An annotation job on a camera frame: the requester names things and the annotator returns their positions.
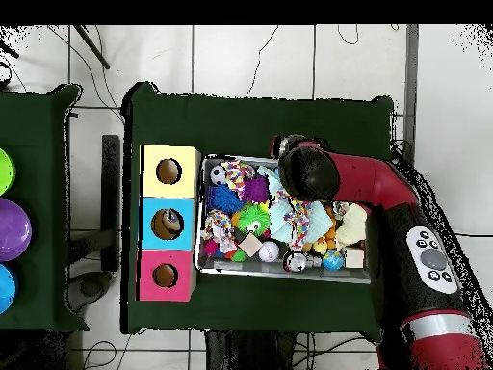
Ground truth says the mint green cloth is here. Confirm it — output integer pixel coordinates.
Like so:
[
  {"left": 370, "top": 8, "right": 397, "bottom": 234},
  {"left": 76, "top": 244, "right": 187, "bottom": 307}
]
[{"left": 256, "top": 165, "right": 334, "bottom": 248}]

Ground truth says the wooden three-hole box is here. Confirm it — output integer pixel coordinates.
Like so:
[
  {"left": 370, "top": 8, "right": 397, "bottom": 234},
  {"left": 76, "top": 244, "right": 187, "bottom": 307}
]
[{"left": 137, "top": 144, "right": 201, "bottom": 303}]

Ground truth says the small soccer ball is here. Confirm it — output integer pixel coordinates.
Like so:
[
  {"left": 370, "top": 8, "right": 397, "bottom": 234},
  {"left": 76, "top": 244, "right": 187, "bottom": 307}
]
[{"left": 210, "top": 165, "right": 230, "bottom": 186}]

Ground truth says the blue spiky ball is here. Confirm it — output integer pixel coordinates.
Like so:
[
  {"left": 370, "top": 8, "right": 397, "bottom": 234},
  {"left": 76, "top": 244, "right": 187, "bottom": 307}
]
[{"left": 209, "top": 184, "right": 244, "bottom": 216}]

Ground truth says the black cable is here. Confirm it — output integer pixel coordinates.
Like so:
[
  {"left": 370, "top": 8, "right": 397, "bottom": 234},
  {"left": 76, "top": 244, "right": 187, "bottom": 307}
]
[
  {"left": 246, "top": 25, "right": 280, "bottom": 97},
  {"left": 336, "top": 25, "right": 360, "bottom": 46},
  {"left": 454, "top": 229, "right": 493, "bottom": 239}
]

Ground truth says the green plastic bowl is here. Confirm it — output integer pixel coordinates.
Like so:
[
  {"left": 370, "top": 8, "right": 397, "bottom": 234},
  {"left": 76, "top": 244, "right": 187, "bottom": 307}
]
[{"left": 0, "top": 147, "right": 16, "bottom": 196}]

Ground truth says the grey round base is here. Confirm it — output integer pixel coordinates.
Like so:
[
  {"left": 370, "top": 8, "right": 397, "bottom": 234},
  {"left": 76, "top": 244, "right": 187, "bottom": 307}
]
[{"left": 67, "top": 269, "right": 115, "bottom": 313}]

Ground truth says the purple plastic bowl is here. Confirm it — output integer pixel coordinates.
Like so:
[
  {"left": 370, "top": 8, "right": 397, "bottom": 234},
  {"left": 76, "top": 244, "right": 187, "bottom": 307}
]
[{"left": 0, "top": 198, "right": 33, "bottom": 263}]

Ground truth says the dark green table cloth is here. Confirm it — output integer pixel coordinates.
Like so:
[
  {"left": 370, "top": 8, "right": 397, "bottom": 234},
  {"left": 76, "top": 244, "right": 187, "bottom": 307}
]
[
  {"left": 0, "top": 83, "right": 90, "bottom": 332},
  {"left": 120, "top": 80, "right": 396, "bottom": 336}
]

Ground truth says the green spiky ball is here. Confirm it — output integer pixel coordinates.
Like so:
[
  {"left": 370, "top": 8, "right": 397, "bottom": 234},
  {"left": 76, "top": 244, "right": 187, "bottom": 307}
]
[{"left": 236, "top": 202, "right": 272, "bottom": 238}]

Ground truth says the blue globe ball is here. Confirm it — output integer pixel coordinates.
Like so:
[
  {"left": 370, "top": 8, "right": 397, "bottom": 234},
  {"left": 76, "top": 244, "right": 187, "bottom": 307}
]
[{"left": 322, "top": 250, "right": 345, "bottom": 272}]

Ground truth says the blue plastic bowl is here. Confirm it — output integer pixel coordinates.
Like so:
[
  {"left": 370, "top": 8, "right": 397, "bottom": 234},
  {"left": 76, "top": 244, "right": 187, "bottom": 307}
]
[{"left": 0, "top": 263, "right": 17, "bottom": 316}]

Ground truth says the purple spiky ball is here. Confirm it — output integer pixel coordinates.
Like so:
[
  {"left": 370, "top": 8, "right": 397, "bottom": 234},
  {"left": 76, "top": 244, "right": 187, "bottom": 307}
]
[{"left": 243, "top": 176, "right": 271, "bottom": 205}]

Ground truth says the colourful patterned cloth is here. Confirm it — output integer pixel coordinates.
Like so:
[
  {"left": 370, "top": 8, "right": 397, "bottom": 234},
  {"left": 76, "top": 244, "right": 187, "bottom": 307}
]
[
  {"left": 222, "top": 160, "right": 257, "bottom": 200},
  {"left": 203, "top": 209, "right": 237, "bottom": 254},
  {"left": 271, "top": 192, "right": 314, "bottom": 252}
]

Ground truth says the cream yellow cloth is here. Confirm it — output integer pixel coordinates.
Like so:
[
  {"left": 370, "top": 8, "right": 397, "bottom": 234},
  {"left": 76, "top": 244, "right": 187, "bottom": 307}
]
[{"left": 334, "top": 203, "right": 371, "bottom": 248}]

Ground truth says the shallow clear mesh bin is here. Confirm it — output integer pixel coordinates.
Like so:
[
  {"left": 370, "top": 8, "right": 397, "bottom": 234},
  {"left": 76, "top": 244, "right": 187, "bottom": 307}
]
[{"left": 195, "top": 153, "right": 389, "bottom": 285}]

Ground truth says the black flat bar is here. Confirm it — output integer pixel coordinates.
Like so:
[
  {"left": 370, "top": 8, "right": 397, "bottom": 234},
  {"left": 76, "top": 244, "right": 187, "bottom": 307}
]
[{"left": 101, "top": 134, "right": 122, "bottom": 273}]

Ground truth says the white baseball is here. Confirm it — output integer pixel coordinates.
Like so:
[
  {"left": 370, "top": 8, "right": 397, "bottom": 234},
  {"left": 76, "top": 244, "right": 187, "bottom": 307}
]
[{"left": 257, "top": 241, "right": 281, "bottom": 264}]

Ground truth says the black rod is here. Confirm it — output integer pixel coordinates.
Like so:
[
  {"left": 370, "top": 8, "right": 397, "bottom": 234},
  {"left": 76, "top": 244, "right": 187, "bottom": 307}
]
[{"left": 72, "top": 25, "right": 111, "bottom": 70}]

